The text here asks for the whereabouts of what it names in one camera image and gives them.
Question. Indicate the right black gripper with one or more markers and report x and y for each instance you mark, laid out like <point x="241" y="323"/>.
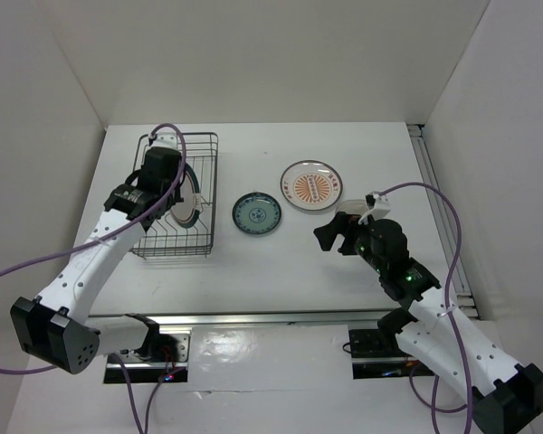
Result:
<point x="342" y="223"/>

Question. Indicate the teal red rimmed plate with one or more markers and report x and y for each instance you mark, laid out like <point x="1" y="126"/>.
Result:
<point x="187" y="211"/>

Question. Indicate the orange sunburst white plate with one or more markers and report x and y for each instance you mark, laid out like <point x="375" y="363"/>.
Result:
<point x="311" y="185"/>

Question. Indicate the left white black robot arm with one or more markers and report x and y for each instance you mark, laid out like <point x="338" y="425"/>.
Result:
<point x="55" y="325"/>

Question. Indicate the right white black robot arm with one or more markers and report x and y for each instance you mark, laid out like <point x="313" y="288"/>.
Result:
<point x="501" y="394"/>

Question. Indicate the blue floral small plate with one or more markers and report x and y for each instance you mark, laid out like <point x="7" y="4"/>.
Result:
<point x="256" y="214"/>

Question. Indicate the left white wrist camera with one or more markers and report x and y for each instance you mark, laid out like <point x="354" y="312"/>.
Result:
<point x="166" y="140"/>

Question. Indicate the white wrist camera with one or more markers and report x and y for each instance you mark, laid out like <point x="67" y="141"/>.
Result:
<point x="166" y="140"/>
<point x="377" y="207"/>

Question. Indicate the grey wire dish rack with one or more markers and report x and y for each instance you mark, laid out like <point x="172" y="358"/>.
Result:
<point x="187" y="229"/>

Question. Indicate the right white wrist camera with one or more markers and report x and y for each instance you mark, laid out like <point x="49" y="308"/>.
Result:
<point x="377" y="207"/>

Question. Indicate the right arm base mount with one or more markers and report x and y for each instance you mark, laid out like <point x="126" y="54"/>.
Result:
<point x="375" y="353"/>

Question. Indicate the aluminium side rail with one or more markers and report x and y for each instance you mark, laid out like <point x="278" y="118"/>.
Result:
<point x="444" y="222"/>

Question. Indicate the aluminium front rail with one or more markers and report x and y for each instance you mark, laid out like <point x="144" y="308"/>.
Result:
<point x="291" y="318"/>

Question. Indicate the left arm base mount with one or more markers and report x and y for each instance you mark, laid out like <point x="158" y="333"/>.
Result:
<point x="158" y="357"/>

